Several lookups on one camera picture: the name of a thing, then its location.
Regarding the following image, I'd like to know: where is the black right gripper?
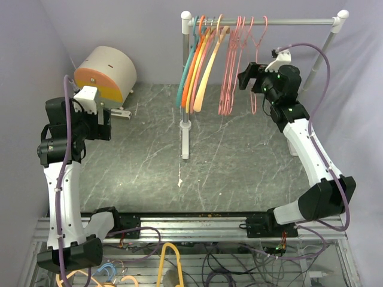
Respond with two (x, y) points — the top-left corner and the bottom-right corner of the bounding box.
(239, 62), (279, 105)

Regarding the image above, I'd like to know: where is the pink wire hanger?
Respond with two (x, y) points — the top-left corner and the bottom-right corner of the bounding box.
(231, 17), (254, 107)
(250, 16), (268, 114)
(223, 16), (244, 115)
(217, 16), (242, 114)
(220, 16), (245, 115)

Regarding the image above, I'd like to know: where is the peach plastic hanger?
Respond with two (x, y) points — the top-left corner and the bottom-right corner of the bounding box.
(193, 14), (230, 112)

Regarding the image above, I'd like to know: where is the pink plastic hanger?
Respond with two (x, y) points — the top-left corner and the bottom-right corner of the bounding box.
(182, 15), (222, 114)

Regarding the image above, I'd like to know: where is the orange plastic hanger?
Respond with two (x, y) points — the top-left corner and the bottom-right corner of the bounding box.
(177, 15), (209, 114)

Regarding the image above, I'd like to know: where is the teal plastic hanger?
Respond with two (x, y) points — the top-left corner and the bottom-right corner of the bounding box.
(176, 11), (199, 107)

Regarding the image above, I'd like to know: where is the yellow plastic hanger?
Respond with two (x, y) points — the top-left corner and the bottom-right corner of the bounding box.
(181, 15), (214, 114)

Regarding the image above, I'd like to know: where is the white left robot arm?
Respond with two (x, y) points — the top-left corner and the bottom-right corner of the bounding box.
(37, 97), (138, 274)

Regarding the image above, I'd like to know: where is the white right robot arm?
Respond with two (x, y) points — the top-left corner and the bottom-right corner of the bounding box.
(238, 62), (356, 237)

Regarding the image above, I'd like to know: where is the small white remote box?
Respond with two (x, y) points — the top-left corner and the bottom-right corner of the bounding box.
(111, 109), (132, 120)

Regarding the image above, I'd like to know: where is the beige round drawer cabinet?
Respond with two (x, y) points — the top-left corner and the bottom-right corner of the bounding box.
(74, 46), (137, 109)

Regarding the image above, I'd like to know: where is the silver clothes rack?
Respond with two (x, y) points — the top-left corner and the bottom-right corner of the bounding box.
(176, 10), (349, 160)

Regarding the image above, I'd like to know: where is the blue hanger below table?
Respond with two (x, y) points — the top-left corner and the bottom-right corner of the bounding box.
(92, 262), (117, 282)

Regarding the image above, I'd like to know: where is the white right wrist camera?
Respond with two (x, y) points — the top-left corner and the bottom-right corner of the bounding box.
(265, 49), (291, 72)

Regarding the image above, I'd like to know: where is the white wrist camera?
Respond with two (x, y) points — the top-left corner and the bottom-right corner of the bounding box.
(265, 49), (291, 72)
(73, 86), (100, 114)

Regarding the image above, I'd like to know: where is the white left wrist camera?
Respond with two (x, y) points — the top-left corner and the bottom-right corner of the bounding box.
(73, 86), (100, 114)

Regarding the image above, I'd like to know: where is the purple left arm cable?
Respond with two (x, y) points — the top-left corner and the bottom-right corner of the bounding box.
(55, 74), (90, 287)

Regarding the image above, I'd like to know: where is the aluminium mounting rail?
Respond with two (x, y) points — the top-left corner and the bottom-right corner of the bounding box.
(32, 217), (347, 243)

